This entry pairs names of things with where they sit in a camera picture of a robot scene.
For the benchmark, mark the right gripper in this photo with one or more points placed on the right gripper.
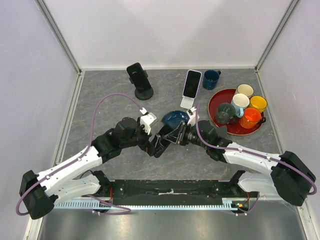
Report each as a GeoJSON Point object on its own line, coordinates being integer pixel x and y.
{"type": "Point", "coordinates": [173, 137]}

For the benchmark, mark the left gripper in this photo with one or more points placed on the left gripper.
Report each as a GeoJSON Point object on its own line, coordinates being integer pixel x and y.
{"type": "Point", "coordinates": [148, 147]}

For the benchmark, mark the purple case phone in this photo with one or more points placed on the purple case phone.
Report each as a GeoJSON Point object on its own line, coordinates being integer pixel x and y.
{"type": "Point", "coordinates": [191, 84]}

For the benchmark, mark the black phone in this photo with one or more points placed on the black phone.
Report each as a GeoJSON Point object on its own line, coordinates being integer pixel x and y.
{"type": "Point", "coordinates": [164, 138]}
{"type": "Point", "coordinates": [137, 76]}

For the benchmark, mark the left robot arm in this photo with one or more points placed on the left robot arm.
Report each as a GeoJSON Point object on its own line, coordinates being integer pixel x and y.
{"type": "Point", "coordinates": [41, 192]}

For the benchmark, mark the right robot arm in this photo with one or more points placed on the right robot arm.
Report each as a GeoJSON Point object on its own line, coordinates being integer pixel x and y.
{"type": "Point", "coordinates": [283, 175]}

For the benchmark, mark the white phone stand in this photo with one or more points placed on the white phone stand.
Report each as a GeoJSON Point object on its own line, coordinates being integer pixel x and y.
{"type": "Point", "coordinates": [187, 102]}

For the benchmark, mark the blue leaf dish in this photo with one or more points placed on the blue leaf dish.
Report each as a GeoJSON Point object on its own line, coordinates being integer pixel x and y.
{"type": "Point", "coordinates": [174, 118]}

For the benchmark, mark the dark green glass mug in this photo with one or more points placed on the dark green glass mug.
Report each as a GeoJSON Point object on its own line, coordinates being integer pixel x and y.
{"type": "Point", "coordinates": [225, 114]}

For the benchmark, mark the red round tray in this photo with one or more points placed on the red round tray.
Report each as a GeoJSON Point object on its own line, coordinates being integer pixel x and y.
{"type": "Point", "coordinates": [225, 96]}

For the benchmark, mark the dark blue mug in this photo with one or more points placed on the dark blue mug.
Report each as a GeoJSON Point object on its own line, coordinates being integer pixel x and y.
{"type": "Point", "coordinates": [210, 79]}

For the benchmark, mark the light blue mug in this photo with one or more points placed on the light blue mug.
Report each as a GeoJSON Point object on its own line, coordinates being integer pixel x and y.
{"type": "Point", "coordinates": [240, 102]}

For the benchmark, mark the orange mug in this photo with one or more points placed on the orange mug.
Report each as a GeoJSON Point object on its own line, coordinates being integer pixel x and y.
{"type": "Point", "coordinates": [250, 118]}

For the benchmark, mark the cream mug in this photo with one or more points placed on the cream mug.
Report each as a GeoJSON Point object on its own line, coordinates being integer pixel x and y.
{"type": "Point", "coordinates": [245, 89]}

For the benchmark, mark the yellow mug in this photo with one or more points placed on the yellow mug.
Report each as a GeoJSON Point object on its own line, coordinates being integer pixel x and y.
{"type": "Point", "coordinates": [258, 102]}

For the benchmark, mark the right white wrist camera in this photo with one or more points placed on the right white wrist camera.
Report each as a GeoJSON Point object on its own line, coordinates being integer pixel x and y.
{"type": "Point", "coordinates": [192, 114]}

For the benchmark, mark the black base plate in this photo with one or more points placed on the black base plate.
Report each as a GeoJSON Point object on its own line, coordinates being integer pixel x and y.
{"type": "Point", "coordinates": [170, 192]}

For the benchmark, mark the slotted cable duct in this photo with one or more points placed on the slotted cable duct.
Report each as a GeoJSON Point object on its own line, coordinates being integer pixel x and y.
{"type": "Point", "coordinates": [92, 204]}

